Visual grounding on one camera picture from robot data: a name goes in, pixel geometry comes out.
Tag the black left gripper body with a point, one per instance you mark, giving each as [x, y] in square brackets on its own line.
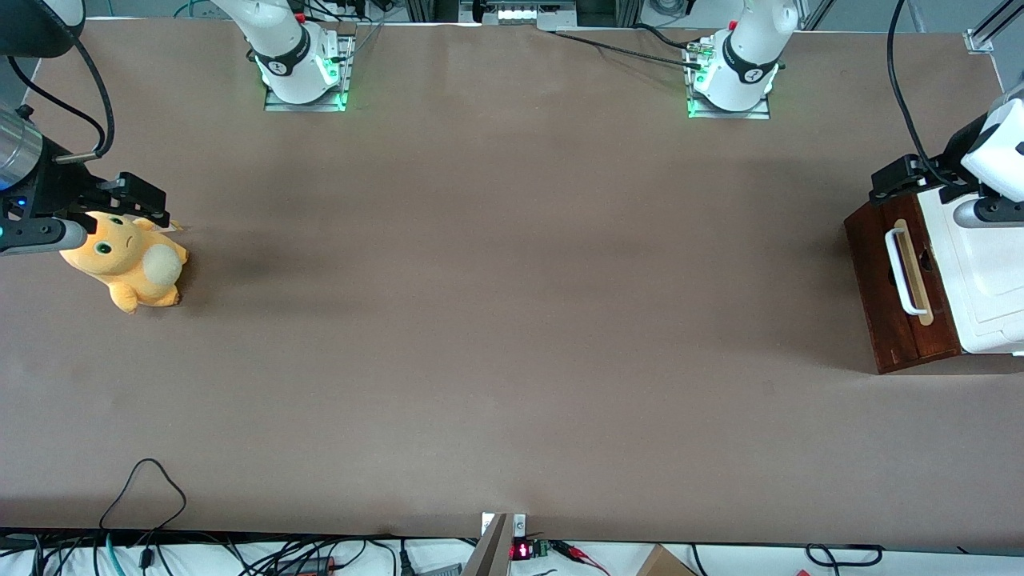
[954, 154]

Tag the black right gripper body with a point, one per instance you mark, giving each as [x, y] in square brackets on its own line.
[58, 186]

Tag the dark wooden drawer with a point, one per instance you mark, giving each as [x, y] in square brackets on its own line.
[872, 264]

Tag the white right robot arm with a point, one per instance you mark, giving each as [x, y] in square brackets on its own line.
[280, 48]

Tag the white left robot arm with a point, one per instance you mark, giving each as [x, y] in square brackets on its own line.
[748, 56]

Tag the orange plush toy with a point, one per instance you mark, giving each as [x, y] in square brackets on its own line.
[136, 276]

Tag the white cabinet with wooden base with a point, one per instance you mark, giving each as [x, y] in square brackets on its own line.
[992, 272]

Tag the white power strip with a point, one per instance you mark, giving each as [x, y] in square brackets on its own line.
[520, 12]

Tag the brown cardboard piece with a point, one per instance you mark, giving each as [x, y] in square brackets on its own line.
[660, 564]

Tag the red clip leads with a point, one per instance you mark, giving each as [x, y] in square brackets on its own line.
[580, 556]

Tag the grey metal bar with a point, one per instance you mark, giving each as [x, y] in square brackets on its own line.
[488, 556]

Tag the white mounting plate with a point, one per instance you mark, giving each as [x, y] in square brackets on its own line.
[520, 525]

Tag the red LED display module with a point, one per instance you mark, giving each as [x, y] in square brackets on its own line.
[522, 550]

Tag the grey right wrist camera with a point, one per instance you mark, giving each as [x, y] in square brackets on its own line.
[40, 236]

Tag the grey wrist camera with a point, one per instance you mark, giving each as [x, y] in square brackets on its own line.
[988, 214]
[40, 236]

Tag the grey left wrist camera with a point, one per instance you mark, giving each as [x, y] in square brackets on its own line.
[988, 214]

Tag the aluminium frame post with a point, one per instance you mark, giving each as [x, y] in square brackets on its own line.
[980, 40]

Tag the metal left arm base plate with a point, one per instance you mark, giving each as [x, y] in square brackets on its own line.
[760, 114]

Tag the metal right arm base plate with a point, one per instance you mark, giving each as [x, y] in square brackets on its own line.
[280, 106]

